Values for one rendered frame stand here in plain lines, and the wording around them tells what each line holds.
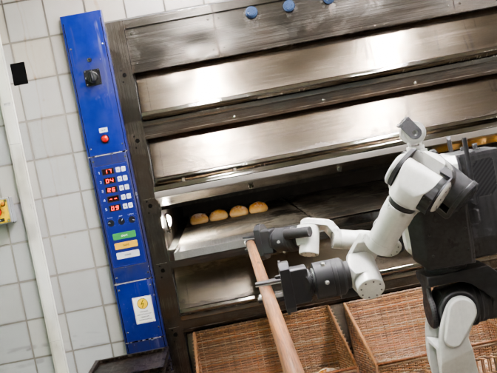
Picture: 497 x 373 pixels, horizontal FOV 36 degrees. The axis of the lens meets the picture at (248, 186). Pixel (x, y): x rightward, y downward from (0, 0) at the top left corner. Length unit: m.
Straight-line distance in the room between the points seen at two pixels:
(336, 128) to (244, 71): 0.43
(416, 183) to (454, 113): 1.48
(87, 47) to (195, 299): 1.06
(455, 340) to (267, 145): 1.19
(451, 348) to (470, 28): 1.46
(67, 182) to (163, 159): 0.38
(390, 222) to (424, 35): 1.56
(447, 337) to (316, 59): 1.33
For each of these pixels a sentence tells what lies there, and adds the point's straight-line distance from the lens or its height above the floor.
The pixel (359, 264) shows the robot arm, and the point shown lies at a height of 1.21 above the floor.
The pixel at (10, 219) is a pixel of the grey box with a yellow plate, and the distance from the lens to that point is 3.08.
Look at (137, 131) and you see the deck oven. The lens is 3.05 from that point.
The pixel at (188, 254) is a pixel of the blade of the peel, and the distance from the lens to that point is 2.77.
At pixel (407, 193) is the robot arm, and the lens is 1.71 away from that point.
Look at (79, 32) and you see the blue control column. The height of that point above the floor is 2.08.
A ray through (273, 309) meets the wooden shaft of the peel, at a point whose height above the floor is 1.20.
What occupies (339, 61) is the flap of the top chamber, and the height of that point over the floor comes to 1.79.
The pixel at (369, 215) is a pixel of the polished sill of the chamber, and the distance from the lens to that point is 3.11.
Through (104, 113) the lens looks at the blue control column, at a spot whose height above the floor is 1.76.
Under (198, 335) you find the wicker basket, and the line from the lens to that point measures 3.09.
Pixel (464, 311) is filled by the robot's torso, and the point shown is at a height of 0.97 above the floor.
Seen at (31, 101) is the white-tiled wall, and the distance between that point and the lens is 3.12.
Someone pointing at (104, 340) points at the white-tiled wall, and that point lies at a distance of 3.16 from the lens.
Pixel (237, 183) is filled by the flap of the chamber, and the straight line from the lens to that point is 2.90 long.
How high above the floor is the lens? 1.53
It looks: 3 degrees down
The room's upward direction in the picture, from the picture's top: 11 degrees counter-clockwise
